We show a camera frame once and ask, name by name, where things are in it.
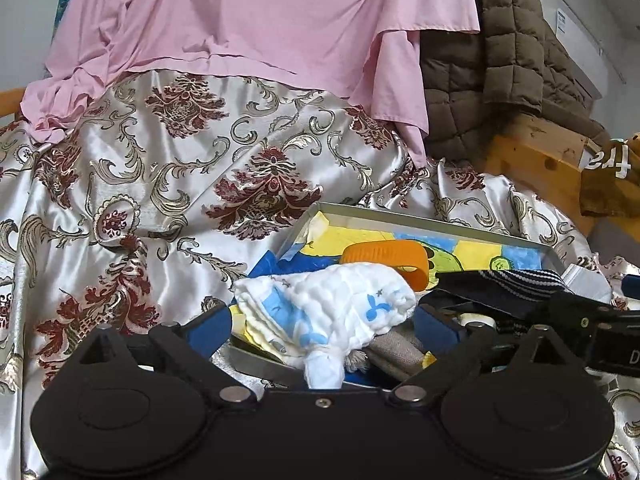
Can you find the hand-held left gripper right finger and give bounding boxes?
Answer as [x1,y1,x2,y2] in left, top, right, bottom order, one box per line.
[390,305,576,406]

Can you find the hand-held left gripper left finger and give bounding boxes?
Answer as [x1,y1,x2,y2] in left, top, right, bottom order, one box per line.
[65,302,258,408]

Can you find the beige drawstring bag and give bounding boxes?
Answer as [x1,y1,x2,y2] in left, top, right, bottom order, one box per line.
[345,327,431,376]

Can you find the navy striped sock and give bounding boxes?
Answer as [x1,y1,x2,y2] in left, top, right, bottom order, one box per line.
[435,269,573,318]

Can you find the grey metal tray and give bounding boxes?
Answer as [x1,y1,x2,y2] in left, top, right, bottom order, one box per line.
[227,202,568,391]

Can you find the orange plastic cup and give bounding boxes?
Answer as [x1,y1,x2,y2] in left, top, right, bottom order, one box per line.
[340,240,431,291]

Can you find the white blue baby cloth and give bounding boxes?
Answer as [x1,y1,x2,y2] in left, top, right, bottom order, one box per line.
[232,262,418,391]

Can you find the brown cloth with white print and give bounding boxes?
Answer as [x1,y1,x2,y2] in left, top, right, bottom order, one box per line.
[580,132,640,218]

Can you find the yellow blue cartoon towel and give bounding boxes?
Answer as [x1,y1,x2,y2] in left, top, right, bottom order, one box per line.
[245,212,543,293]

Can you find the floral satin blanket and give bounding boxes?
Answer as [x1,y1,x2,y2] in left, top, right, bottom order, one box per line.
[0,72,640,480]

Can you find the white air conditioner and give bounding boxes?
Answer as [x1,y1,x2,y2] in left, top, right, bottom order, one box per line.
[537,0,626,103]

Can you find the brown quilted jacket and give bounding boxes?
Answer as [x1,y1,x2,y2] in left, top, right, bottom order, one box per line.
[420,0,611,161]

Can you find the pink bed sheet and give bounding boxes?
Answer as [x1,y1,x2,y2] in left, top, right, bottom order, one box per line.
[20,0,481,168]

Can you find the wooden bed frame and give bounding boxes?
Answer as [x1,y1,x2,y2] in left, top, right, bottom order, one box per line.
[482,110,640,236]

